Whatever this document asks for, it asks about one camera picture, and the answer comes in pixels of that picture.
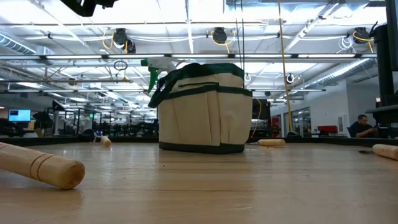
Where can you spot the white green spray bottle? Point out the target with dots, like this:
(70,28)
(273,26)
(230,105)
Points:
(158,63)

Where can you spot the beige green canvas gardening bag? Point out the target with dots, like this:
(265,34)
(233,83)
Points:
(202,118)

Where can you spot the blue lit monitor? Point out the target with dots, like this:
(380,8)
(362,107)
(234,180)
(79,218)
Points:
(19,115)

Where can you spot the red box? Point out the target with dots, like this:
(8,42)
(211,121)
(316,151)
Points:
(327,129)

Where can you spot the person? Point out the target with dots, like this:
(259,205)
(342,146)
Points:
(360,129)

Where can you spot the black support column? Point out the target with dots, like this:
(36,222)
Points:
(390,62)

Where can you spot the black table border rail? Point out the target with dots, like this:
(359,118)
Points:
(62,140)

